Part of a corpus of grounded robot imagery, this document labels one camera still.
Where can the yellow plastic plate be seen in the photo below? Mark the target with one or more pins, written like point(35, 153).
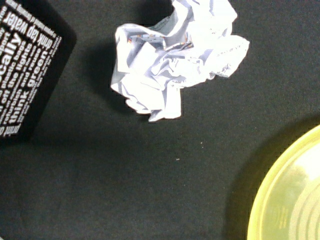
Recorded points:
point(287, 203)

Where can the crumpled white paper ball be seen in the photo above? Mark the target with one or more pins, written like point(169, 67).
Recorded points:
point(192, 45)

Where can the black tablecloth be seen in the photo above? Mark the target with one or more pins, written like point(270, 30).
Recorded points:
point(94, 169)

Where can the black cup with white text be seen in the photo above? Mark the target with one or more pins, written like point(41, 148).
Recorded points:
point(35, 45)

